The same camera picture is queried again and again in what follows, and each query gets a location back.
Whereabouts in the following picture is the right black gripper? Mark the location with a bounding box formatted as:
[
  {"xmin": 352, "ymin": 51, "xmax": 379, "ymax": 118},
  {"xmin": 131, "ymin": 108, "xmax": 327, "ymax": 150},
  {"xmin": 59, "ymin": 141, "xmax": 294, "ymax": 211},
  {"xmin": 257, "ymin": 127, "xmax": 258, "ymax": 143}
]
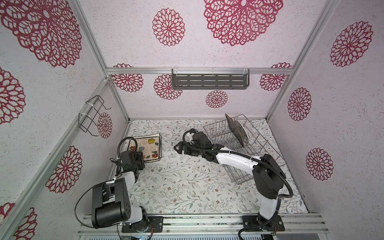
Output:
[{"xmin": 173, "ymin": 141, "xmax": 206, "ymax": 157}]

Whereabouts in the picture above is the dark square floral plate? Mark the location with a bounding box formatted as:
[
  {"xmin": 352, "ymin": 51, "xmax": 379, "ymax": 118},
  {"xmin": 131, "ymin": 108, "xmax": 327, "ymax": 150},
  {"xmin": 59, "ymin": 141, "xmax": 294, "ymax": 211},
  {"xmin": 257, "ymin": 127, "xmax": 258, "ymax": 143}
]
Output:
[{"xmin": 127, "ymin": 134, "xmax": 162, "ymax": 164}]

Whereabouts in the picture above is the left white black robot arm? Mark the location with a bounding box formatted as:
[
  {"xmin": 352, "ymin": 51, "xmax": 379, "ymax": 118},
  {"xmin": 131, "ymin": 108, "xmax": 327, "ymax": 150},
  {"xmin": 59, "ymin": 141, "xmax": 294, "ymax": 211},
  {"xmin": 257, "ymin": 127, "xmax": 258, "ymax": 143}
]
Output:
[{"xmin": 92, "ymin": 150, "xmax": 150, "ymax": 232}]

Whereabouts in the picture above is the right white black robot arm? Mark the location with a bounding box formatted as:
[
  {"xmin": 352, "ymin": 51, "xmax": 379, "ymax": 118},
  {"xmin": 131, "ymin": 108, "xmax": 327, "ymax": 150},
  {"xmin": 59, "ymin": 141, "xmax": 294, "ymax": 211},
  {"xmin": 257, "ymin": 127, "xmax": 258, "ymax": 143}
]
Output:
[{"xmin": 174, "ymin": 129, "xmax": 293, "ymax": 221}]

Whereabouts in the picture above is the grey round plate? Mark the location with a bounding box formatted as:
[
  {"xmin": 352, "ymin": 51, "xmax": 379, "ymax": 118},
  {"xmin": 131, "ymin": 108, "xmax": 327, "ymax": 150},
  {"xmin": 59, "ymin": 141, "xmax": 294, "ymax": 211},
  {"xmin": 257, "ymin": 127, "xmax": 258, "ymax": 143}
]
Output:
[{"xmin": 235, "ymin": 121, "xmax": 249, "ymax": 144}]

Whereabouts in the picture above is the chrome wire dish rack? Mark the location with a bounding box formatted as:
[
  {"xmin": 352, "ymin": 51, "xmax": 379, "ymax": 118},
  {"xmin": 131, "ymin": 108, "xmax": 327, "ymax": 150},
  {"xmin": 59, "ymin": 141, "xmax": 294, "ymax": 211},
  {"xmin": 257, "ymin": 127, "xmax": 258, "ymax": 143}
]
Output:
[{"xmin": 204, "ymin": 115, "xmax": 289, "ymax": 187}]

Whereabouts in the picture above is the grey slotted wall shelf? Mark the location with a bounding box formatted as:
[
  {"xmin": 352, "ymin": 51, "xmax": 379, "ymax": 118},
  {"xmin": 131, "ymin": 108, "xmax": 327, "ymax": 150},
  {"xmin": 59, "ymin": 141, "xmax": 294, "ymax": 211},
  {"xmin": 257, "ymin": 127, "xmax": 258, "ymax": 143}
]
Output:
[{"xmin": 171, "ymin": 69, "xmax": 250, "ymax": 90}]

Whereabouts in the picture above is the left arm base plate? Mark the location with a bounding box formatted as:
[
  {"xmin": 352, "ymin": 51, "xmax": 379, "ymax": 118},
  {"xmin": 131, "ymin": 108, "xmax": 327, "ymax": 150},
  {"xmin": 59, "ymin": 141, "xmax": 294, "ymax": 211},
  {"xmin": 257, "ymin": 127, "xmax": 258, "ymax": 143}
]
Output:
[{"xmin": 122, "ymin": 216, "xmax": 164, "ymax": 234}]

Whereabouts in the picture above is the black wire wall basket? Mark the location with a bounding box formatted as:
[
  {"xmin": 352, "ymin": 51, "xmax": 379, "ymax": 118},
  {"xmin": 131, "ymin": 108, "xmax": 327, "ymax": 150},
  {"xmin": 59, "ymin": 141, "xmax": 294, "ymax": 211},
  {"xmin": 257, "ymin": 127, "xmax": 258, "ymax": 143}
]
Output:
[{"xmin": 78, "ymin": 95, "xmax": 112, "ymax": 137}]

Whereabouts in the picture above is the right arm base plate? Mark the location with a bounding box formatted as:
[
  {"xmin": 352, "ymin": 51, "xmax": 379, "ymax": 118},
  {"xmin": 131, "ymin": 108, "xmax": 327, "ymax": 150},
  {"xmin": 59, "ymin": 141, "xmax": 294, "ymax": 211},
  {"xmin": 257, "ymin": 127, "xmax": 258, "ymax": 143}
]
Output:
[{"xmin": 242, "ymin": 215, "xmax": 286, "ymax": 232}]

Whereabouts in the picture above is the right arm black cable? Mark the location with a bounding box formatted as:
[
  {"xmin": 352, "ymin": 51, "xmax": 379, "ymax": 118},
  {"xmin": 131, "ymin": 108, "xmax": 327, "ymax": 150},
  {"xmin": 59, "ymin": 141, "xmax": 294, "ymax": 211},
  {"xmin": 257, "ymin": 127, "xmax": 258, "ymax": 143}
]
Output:
[{"xmin": 181, "ymin": 128, "xmax": 294, "ymax": 240}]

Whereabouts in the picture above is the aluminium mounting rail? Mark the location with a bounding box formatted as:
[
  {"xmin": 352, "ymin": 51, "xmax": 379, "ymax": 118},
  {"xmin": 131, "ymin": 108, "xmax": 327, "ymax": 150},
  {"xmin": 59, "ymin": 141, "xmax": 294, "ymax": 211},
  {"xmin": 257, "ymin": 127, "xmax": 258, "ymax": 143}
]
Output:
[{"xmin": 75, "ymin": 214, "xmax": 331, "ymax": 240}]

